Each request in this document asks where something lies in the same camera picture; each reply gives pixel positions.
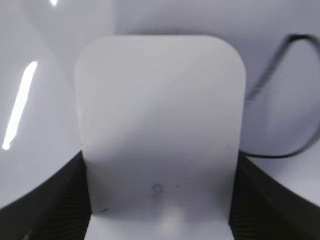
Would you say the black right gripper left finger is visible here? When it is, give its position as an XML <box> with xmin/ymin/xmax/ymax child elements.
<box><xmin>0</xmin><ymin>152</ymin><xmax>92</xmax><ymax>240</ymax></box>

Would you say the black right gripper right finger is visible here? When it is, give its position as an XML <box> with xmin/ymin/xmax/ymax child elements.
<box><xmin>228</xmin><ymin>153</ymin><xmax>320</xmax><ymax>240</ymax></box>

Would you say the white whiteboard eraser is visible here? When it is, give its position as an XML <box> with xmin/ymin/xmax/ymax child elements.
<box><xmin>74</xmin><ymin>35</ymin><xmax>246</xmax><ymax>240</ymax></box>

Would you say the whiteboard with aluminium frame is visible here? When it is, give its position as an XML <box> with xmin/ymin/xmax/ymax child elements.
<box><xmin>0</xmin><ymin>0</ymin><xmax>320</xmax><ymax>206</ymax></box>

